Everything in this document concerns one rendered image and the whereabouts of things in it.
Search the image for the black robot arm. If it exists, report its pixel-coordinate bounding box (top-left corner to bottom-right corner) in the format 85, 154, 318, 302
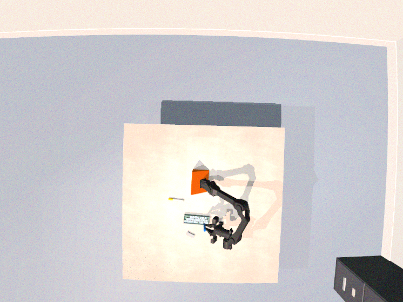
200, 179, 250, 250

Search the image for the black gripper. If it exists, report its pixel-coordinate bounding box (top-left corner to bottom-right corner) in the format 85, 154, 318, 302
205, 216, 224, 244

